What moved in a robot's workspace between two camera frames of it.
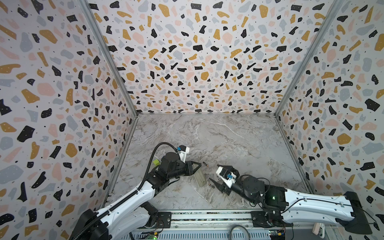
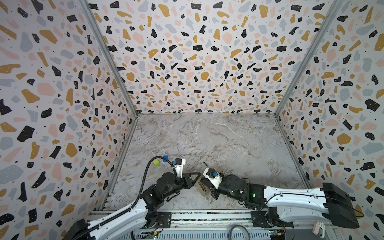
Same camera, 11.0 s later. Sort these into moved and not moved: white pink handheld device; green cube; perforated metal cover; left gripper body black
Moved: left gripper body black
Not moved: green cube; white pink handheld device; perforated metal cover
